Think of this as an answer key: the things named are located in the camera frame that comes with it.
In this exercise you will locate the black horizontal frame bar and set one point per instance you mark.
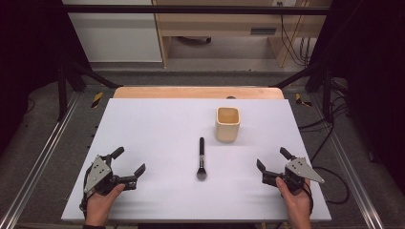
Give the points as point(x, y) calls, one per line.
point(191, 9)

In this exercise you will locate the white cabinet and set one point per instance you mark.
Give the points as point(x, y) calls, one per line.
point(117, 38)

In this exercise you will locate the beige square cup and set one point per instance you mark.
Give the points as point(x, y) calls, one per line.
point(226, 133)

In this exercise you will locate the black makeup brush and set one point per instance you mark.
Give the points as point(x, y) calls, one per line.
point(201, 149)

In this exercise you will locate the white board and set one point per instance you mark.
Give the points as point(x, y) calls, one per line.
point(159, 143)

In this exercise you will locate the white wall socket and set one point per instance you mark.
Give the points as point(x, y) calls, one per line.
point(285, 2)

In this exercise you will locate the dark curtain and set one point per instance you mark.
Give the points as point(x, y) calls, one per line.
point(28, 63)
point(372, 79)

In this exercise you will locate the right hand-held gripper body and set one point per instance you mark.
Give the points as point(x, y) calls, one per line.
point(301, 170)

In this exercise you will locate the person's right hand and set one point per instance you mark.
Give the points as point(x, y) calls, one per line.
point(297, 205)

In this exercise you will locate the light wooden desk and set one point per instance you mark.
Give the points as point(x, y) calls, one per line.
point(219, 20)

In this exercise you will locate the person's left hand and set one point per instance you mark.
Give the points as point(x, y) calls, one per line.
point(98, 208)

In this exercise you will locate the yellow black tape marker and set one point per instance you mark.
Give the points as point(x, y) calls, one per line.
point(300, 100)
point(97, 99)

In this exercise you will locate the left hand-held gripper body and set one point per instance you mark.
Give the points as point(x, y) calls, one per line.
point(101, 171)

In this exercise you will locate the black metal stand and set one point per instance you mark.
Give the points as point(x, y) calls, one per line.
point(327, 95)
point(62, 95)

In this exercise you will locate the aluminium rail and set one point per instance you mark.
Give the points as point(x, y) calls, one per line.
point(35, 165)
point(350, 168)

